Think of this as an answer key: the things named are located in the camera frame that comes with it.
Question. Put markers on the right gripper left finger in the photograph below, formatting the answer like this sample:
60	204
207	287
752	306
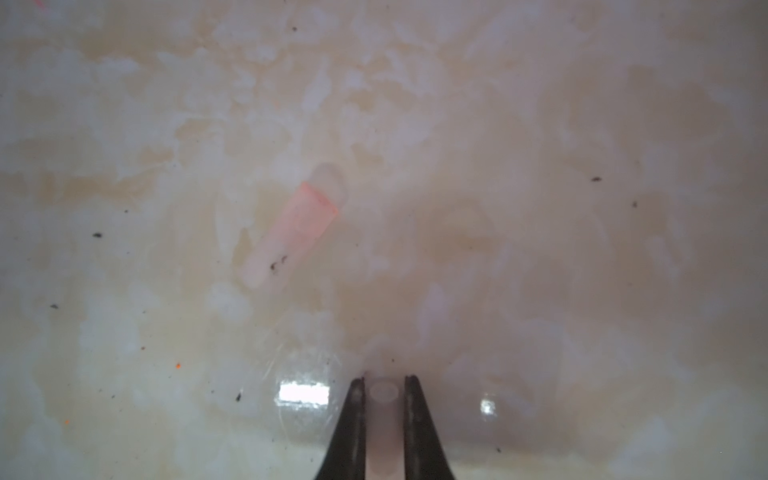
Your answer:
345	458

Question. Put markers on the clear pen cap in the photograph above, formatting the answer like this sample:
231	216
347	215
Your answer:
384	429

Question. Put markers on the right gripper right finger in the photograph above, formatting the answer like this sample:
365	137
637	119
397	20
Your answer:
424	457

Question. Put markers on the translucent pen cap on table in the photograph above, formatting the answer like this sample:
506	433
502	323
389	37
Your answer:
303	220

